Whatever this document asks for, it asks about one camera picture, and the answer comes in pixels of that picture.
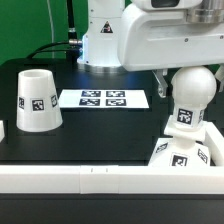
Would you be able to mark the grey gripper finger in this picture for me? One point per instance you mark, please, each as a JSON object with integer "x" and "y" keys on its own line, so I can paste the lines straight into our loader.
{"x": 219, "y": 75}

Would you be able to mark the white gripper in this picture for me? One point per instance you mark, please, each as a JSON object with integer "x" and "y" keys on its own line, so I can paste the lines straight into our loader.
{"x": 162, "y": 34}

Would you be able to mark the white lamp bulb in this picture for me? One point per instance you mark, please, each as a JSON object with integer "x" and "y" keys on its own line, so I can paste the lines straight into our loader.
{"x": 193, "y": 89}

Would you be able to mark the white lamp base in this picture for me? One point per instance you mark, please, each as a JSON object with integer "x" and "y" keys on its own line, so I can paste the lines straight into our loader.
{"x": 184, "y": 148}

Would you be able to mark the white lamp shade cone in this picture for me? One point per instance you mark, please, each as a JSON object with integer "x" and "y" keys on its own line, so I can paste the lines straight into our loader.
{"x": 37, "y": 102}

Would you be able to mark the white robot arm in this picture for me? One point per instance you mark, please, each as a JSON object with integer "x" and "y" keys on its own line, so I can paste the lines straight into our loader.
{"x": 100, "y": 42}

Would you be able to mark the white marker sheet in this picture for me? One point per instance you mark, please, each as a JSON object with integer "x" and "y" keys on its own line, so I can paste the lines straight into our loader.
{"x": 85, "y": 98}

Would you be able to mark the white left fence piece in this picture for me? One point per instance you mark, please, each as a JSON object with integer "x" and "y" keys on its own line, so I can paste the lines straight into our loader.
{"x": 2, "y": 133}

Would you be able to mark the white front fence rail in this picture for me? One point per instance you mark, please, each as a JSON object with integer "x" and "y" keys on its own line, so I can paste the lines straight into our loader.
{"x": 110, "y": 180}

